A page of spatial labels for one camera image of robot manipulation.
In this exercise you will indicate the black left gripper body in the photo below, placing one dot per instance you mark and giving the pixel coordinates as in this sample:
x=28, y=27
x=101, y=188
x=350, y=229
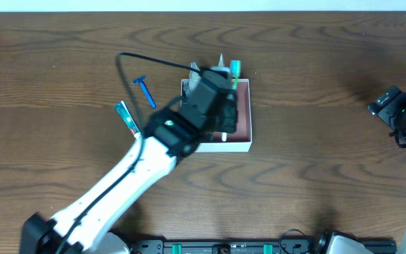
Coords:
x=230, y=115

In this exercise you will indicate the clear foam soap pump bottle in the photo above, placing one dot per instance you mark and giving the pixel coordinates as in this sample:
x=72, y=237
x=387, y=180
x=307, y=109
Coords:
x=191, y=83

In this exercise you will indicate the white lotion tube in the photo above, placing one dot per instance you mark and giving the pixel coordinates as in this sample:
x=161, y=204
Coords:
x=221, y=62

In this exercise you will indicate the green toothbrush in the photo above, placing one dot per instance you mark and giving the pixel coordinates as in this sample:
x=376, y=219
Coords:
x=235, y=70

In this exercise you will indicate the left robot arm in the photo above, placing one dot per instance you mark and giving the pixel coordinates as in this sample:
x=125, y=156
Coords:
x=171, y=133

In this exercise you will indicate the white box with pink interior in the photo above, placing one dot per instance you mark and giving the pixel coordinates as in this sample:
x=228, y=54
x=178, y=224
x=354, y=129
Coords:
x=241, y=140

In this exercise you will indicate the blue disposable razor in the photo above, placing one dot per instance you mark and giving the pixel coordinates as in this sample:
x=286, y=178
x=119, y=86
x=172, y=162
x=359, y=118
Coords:
x=140, y=81

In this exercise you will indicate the green toothpaste tube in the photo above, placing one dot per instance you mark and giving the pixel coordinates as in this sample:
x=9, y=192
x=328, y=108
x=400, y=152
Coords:
x=127, y=118

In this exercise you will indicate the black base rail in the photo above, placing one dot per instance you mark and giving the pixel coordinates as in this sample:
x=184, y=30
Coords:
x=292, y=244

